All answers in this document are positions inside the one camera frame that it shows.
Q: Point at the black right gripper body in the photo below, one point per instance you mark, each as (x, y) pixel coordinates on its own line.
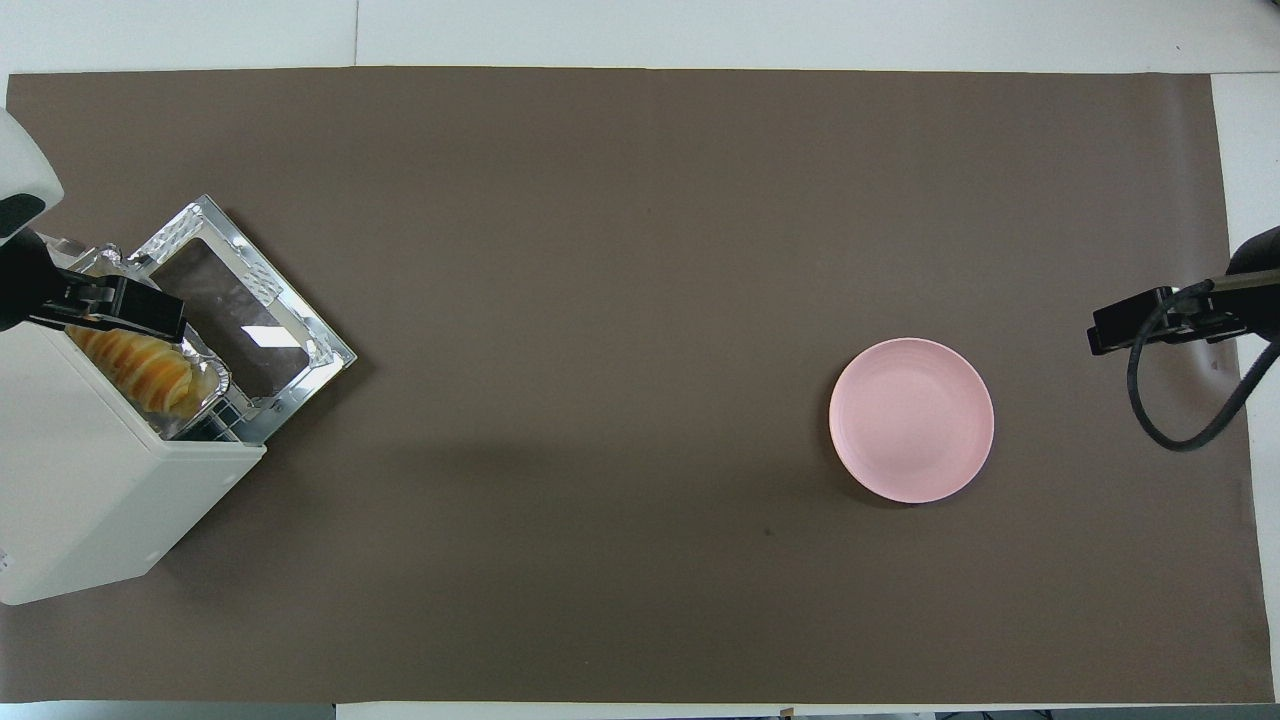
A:
(1255, 290)

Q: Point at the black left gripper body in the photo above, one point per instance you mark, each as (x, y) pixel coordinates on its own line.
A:
(25, 280)

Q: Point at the golden ridged bread loaf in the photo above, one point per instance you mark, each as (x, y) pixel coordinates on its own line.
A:
(140, 365)

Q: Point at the aluminium foil tray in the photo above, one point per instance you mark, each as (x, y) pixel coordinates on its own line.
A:
(212, 380)

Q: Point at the glass oven door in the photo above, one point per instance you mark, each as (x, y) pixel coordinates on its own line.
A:
(240, 320)

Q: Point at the metal oven rack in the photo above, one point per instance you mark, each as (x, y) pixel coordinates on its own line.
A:
(215, 425)

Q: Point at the white toaster oven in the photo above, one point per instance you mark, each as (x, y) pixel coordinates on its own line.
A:
(90, 490)

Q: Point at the pink round plate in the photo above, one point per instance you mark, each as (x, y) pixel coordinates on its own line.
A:
(911, 420)

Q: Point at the brown table mat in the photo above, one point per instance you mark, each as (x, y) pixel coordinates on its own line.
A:
(600, 300)

